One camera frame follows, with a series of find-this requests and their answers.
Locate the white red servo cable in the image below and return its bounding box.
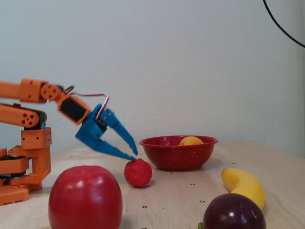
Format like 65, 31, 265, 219
63, 85, 110, 120

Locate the dark purple plum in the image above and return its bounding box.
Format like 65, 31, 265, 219
203, 193, 267, 229

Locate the orange peach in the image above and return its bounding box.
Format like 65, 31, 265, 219
178, 136, 205, 146

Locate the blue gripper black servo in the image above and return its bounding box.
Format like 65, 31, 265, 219
75, 104, 139, 161

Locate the red strawberry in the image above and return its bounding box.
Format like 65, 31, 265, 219
124, 158, 153, 188

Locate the red apple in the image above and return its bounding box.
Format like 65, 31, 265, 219
48, 166, 123, 229

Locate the yellow banana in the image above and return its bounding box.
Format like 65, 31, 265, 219
221, 168, 266, 210

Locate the black cable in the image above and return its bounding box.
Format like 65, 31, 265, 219
263, 0, 305, 48

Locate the red speckled bowl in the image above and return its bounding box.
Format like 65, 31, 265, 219
139, 135, 219, 171

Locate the orange robot base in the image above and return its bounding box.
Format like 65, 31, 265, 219
0, 145, 52, 207

